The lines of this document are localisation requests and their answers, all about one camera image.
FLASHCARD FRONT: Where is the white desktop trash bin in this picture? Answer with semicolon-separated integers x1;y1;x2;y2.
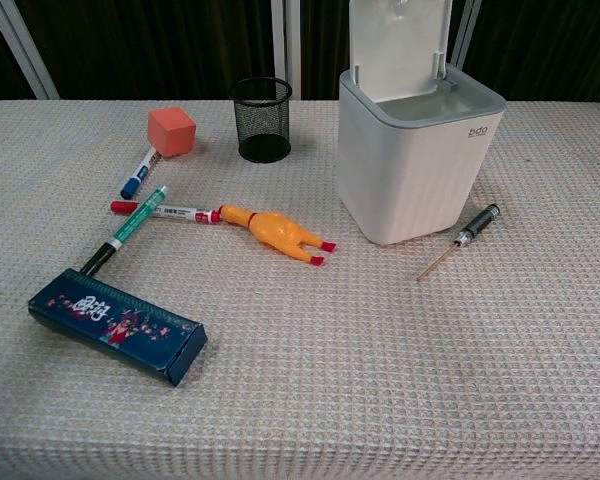
337;0;508;246

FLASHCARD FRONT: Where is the yellow rubber chicken toy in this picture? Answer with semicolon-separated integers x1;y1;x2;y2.
218;203;338;267

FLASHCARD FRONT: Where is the beige waffle tablecloth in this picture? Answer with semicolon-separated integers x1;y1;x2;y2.
0;98;600;480

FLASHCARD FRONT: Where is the black mesh pen holder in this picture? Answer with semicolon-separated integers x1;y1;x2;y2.
228;76;294;163

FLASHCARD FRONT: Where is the red whiteboard marker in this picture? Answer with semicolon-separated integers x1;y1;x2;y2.
110;200;222;224

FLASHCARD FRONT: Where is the orange foam cube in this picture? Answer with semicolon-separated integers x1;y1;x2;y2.
146;108;198;159

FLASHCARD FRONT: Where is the green and black marker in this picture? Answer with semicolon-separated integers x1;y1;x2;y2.
79;185;168;277

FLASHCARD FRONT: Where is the blue whiteboard marker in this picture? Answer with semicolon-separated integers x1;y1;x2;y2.
119;146;161;201

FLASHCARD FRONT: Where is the dark blue printed box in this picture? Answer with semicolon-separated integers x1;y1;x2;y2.
27;267;209;387

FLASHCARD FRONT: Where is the black handled screwdriver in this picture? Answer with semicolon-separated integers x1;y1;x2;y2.
416;203;503;282

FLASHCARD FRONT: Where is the white metal frame post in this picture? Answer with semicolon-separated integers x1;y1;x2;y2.
270;0;302;101
448;0;483;70
0;0;60;101

